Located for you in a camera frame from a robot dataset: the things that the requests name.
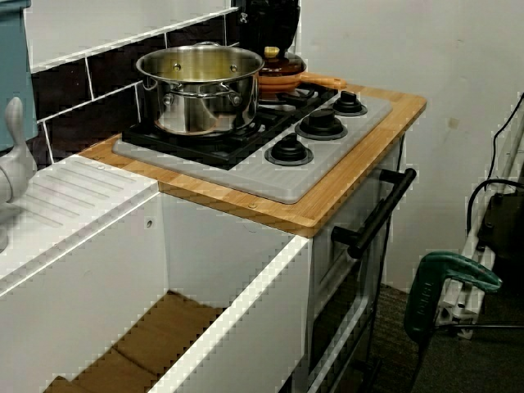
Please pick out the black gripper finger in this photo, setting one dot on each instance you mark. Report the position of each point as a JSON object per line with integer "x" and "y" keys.
{"x": 288, "y": 41}

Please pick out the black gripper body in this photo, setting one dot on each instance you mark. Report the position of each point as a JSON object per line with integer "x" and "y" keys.
{"x": 274, "y": 18}

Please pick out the orange toy frying pan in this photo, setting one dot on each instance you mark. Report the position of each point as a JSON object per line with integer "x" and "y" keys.
{"x": 323, "y": 79}

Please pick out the black burner grate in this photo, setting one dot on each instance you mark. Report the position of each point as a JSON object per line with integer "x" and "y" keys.
{"x": 213, "y": 153}
{"x": 307, "y": 98}

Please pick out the black stove knob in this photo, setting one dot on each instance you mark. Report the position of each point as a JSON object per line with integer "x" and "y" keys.
{"x": 321, "y": 125}
{"x": 290, "y": 151}
{"x": 349, "y": 104}

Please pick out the stainless steel pot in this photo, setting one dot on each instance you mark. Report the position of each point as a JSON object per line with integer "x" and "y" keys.
{"x": 204, "y": 110}

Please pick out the grey toy stove panel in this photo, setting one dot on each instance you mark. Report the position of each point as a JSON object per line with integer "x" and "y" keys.
{"x": 286, "y": 184}

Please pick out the dark tile backsplash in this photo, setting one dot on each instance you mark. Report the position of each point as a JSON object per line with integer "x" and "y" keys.
{"x": 110, "y": 73}

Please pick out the white toy oven door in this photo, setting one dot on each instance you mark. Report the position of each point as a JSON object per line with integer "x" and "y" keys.
{"x": 327, "y": 262}

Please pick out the teal toy microwave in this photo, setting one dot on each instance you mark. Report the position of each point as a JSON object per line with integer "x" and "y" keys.
{"x": 16, "y": 61}

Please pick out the green clamp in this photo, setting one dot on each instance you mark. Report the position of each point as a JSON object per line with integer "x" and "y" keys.
{"x": 421, "y": 294}

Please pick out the black device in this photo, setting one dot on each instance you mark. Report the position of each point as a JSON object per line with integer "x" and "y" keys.
{"x": 507, "y": 229}

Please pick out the grey toy faucet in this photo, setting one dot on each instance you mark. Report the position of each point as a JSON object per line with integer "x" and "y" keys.
{"x": 16, "y": 163}

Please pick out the brown cardboard sheet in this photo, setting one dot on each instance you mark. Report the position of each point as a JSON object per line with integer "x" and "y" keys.
{"x": 163, "y": 327}

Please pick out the aluminium frame rail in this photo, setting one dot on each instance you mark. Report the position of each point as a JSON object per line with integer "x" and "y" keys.
{"x": 450, "y": 307}

